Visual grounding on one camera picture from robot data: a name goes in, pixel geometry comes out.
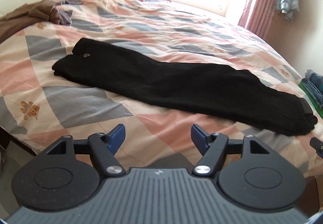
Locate green folded garment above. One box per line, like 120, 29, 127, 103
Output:
298, 81, 322, 118

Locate brown garment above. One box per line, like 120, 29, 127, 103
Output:
0, 0, 62, 43

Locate lilac garment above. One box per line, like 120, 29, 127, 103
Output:
54, 0, 83, 26

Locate striped blue folded garment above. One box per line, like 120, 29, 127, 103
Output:
305, 69, 323, 92

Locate black pants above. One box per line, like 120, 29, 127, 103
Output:
52, 38, 318, 136

